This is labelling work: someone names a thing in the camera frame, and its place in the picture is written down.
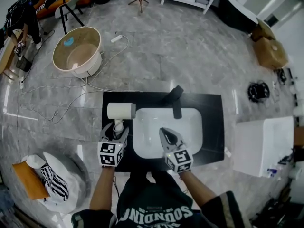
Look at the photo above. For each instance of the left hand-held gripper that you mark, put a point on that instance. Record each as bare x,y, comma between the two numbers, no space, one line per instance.
107,154

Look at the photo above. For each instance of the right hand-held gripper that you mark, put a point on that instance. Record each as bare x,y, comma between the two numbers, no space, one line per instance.
180,159

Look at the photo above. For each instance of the white hair dryer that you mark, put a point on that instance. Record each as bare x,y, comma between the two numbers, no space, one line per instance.
118,110

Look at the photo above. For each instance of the black vanity with white sink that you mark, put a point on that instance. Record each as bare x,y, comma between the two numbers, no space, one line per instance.
211,127

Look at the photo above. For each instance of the person's left forearm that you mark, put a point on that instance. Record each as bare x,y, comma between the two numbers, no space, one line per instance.
102,189

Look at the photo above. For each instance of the person's right forearm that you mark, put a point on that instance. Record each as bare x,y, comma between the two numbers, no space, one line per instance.
199,189

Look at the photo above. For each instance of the black faucet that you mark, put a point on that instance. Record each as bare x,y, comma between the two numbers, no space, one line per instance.
177,103

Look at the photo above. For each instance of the white beanbag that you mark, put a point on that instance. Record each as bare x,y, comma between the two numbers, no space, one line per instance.
73,174

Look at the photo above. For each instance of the white power strip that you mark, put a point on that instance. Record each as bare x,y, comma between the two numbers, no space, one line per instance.
21,83
228,152
116,39

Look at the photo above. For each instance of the person's dark green shirt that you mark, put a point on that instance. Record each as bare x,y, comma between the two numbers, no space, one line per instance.
154,205

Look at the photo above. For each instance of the black white striped cushion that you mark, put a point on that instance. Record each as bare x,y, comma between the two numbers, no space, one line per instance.
55,184

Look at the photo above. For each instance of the white pillow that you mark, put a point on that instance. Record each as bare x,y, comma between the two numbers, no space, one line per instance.
35,161

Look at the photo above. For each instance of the round glass-top side table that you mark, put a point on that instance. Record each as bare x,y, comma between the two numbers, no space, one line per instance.
78,53

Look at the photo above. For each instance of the white bathtub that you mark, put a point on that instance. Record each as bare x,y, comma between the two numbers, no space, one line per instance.
261,146

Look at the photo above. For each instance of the orange cushion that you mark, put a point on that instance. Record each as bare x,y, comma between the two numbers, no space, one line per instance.
31,182

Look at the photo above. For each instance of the small blue item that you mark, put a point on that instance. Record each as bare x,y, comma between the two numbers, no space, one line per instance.
68,42

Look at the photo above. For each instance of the brown cardboard box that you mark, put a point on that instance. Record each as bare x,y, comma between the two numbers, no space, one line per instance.
270,53

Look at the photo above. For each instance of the wooden bench table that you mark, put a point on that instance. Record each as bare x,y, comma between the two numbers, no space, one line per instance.
6,56

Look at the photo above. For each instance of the black bathtub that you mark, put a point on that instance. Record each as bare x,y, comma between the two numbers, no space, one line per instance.
235,15

